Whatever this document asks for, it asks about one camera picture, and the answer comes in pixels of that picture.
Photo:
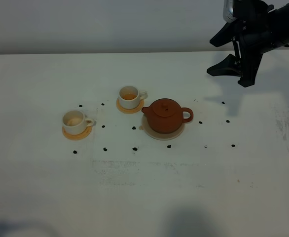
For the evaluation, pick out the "white teacup with tea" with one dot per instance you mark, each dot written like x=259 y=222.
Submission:
x=130 y=97

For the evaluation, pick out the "beige round teapot saucer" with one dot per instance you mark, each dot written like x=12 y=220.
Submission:
x=160 y=136

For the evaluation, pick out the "white empty teacup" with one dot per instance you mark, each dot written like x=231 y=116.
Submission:
x=76 y=122

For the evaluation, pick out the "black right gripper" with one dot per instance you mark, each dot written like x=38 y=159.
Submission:
x=251 y=31

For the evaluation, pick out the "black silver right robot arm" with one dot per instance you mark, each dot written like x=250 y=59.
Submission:
x=278 y=20

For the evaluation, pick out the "orange coaster under cup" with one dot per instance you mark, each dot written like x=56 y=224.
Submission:
x=129 y=111
x=76 y=136

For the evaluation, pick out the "brown clay teapot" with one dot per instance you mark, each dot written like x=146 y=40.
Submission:
x=166 y=115

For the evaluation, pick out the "orange coaster under back cup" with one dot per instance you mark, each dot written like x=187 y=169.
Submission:
x=129 y=111

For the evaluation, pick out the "orange coaster under front cup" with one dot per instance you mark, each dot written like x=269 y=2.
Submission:
x=76 y=136

